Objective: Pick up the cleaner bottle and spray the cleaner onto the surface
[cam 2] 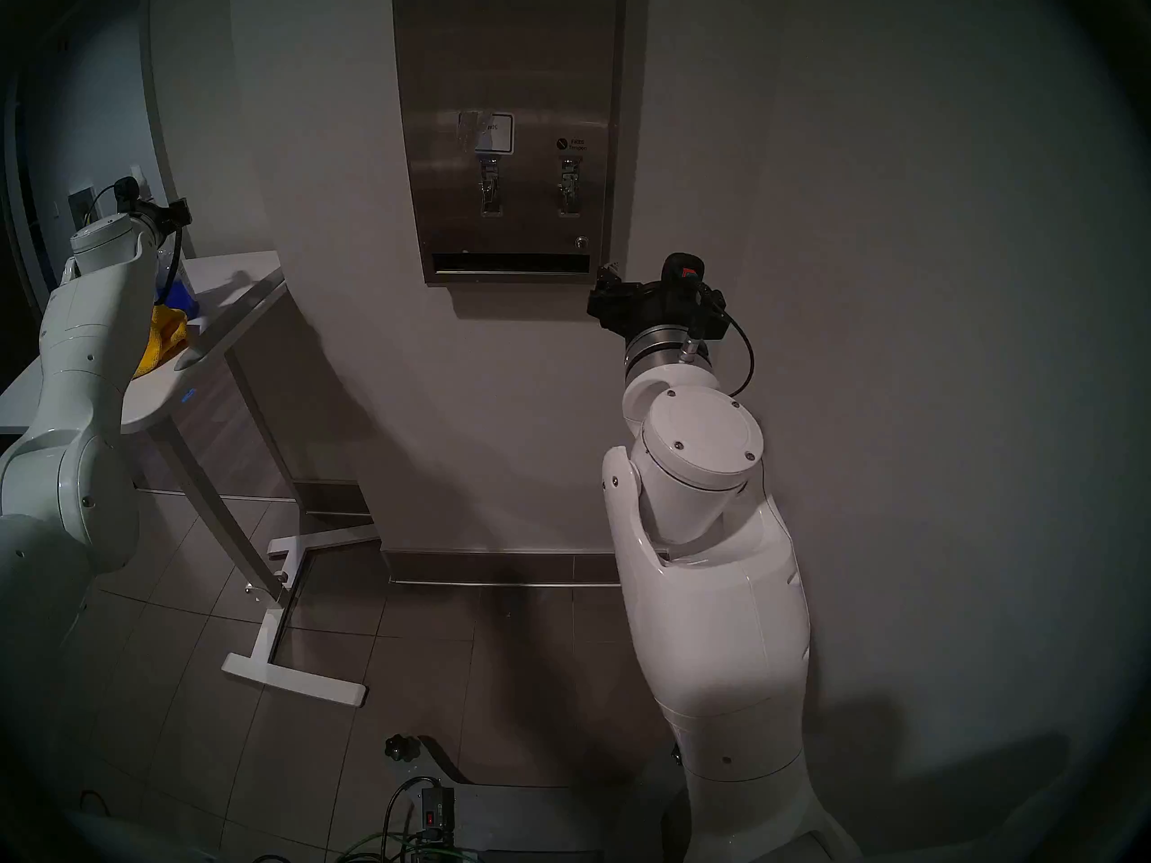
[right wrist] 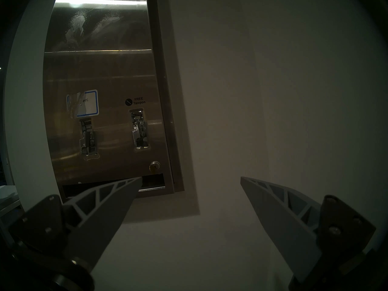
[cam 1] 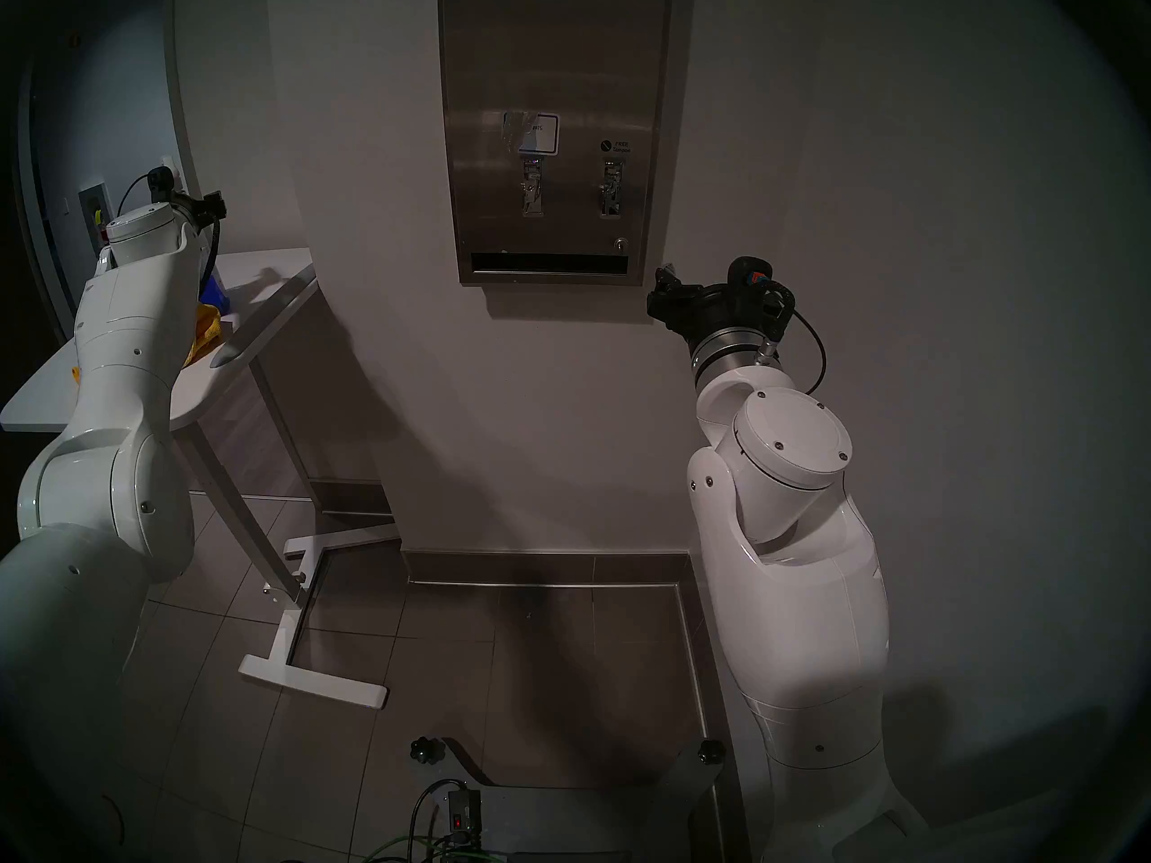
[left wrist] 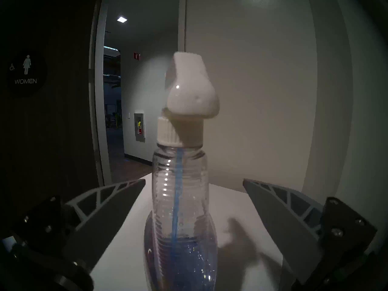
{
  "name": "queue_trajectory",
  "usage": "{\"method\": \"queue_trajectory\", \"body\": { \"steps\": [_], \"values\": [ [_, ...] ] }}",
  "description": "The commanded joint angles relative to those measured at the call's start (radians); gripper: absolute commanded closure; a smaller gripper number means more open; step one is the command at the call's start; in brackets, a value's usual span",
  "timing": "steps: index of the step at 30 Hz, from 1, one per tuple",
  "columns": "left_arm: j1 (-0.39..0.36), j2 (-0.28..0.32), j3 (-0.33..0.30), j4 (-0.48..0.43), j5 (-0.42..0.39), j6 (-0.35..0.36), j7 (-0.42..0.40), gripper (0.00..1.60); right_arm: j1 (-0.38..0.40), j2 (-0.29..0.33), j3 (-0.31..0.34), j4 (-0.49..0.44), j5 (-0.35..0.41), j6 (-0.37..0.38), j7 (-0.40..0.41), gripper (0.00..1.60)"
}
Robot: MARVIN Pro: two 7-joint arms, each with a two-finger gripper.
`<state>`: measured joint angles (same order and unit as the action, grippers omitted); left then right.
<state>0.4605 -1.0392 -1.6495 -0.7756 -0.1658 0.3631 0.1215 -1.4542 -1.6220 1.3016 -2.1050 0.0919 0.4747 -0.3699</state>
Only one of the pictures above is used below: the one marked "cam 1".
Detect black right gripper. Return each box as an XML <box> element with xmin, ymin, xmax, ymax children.
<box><xmin>647</xmin><ymin>264</ymin><xmax>798</xmax><ymax>343</ymax></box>

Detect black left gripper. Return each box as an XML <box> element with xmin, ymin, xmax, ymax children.
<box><xmin>176</xmin><ymin>191</ymin><xmax>228</xmax><ymax>233</ymax></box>

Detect yellow microfibre cloth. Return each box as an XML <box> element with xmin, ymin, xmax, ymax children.
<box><xmin>183</xmin><ymin>304</ymin><xmax>226</xmax><ymax>368</ymax></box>

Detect white blue-edged sticker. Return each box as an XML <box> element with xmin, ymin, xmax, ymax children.
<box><xmin>504</xmin><ymin>111</ymin><xmax>560</xmax><ymax>158</ymax></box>

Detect white folding table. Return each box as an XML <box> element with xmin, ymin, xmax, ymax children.
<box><xmin>0</xmin><ymin>248</ymin><xmax>402</xmax><ymax>711</ymax></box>

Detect grey wall switch box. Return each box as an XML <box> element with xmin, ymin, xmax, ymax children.
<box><xmin>79</xmin><ymin>184</ymin><xmax>113</xmax><ymax>246</ymax></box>

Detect black right camera cable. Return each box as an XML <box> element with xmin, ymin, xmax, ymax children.
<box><xmin>773</xmin><ymin>299</ymin><xmax>827</xmax><ymax>395</ymax></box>

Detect stainless steel wall dispenser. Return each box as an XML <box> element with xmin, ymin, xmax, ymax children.
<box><xmin>438</xmin><ymin>0</ymin><xmax>675</xmax><ymax>287</ymax></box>

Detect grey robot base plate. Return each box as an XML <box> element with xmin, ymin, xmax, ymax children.
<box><xmin>445</xmin><ymin>740</ymin><xmax>722</xmax><ymax>863</ymax></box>

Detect black red-switch power box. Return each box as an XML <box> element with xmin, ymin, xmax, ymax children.
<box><xmin>447</xmin><ymin>787</ymin><xmax>485</xmax><ymax>841</ymax></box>

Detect black base cable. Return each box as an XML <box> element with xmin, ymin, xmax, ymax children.
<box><xmin>409</xmin><ymin>778</ymin><xmax>468</xmax><ymax>841</ymax></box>

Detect green base cables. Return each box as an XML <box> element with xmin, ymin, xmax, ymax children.
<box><xmin>364</xmin><ymin>832</ymin><xmax>479</xmax><ymax>863</ymax></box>

